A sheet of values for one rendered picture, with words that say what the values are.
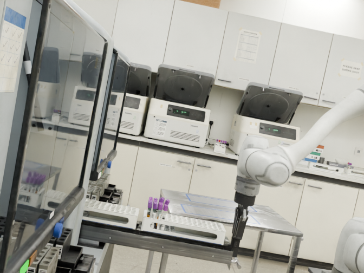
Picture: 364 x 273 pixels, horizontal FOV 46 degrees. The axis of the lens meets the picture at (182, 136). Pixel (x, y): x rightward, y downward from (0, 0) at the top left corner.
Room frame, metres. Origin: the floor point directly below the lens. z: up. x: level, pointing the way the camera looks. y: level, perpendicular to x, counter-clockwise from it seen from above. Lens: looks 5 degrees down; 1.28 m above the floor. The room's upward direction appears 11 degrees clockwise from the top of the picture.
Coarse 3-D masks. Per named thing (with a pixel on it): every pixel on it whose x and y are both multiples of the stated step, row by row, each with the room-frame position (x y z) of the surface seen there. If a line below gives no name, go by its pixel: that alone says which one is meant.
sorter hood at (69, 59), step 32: (64, 0) 0.68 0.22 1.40; (64, 32) 0.70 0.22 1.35; (96, 32) 1.00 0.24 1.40; (32, 64) 0.58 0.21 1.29; (64, 64) 0.74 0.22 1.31; (96, 64) 1.07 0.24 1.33; (32, 96) 0.58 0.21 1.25; (64, 96) 0.78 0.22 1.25; (96, 96) 1.16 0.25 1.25; (32, 128) 0.61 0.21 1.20; (64, 128) 0.83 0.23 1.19; (32, 160) 0.64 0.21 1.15; (64, 160) 0.88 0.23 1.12; (32, 192) 0.67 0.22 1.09; (64, 192) 0.95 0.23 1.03; (32, 224) 0.71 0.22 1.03; (0, 256) 0.58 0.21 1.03
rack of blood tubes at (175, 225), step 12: (144, 216) 1.48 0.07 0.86; (156, 216) 1.51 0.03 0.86; (168, 216) 1.55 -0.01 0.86; (180, 216) 1.57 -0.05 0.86; (144, 228) 1.47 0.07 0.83; (168, 228) 1.53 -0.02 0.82; (180, 228) 1.58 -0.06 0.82; (192, 228) 1.48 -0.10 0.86; (204, 228) 1.48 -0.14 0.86; (216, 228) 1.51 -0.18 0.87; (204, 240) 1.48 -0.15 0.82; (216, 240) 1.49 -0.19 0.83
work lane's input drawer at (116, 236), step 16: (96, 224) 1.45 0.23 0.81; (96, 240) 1.44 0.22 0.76; (112, 240) 1.45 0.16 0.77; (128, 240) 1.45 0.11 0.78; (144, 240) 1.45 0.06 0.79; (160, 240) 1.46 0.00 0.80; (176, 240) 1.47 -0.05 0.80; (192, 240) 1.47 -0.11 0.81; (224, 240) 1.53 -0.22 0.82; (192, 256) 1.46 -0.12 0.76; (208, 256) 1.47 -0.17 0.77; (224, 256) 1.47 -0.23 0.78
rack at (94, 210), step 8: (88, 200) 1.55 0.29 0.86; (88, 208) 1.46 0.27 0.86; (96, 208) 1.46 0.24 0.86; (104, 208) 1.48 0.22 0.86; (112, 208) 1.50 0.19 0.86; (120, 208) 1.52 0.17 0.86; (128, 208) 1.54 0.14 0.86; (136, 208) 1.56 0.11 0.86; (88, 216) 1.54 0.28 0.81; (96, 216) 1.56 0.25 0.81; (104, 216) 1.56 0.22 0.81; (112, 216) 1.56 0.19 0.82; (120, 216) 1.46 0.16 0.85; (128, 216) 1.47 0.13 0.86; (136, 216) 1.47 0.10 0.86; (112, 224) 1.46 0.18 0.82; (120, 224) 1.47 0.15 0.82; (128, 224) 1.47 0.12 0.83
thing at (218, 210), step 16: (160, 192) 2.19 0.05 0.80; (176, 192) 2.19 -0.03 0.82; (176, 208) 1.86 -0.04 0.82; (192, 208) 1.92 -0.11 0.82; (208, 208) 1.98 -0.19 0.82; (224, 208) 2.05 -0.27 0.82; (256, 208) 2.19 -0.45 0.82; (224, 224) 1.81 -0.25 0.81; (256, 224) 1.86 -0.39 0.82; (272, 224) 1.92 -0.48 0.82; (288, 224) 1.98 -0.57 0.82; (256, 256) 2.28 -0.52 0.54; (160, 272) 1.77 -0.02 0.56; (288, 272) 1.86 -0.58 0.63
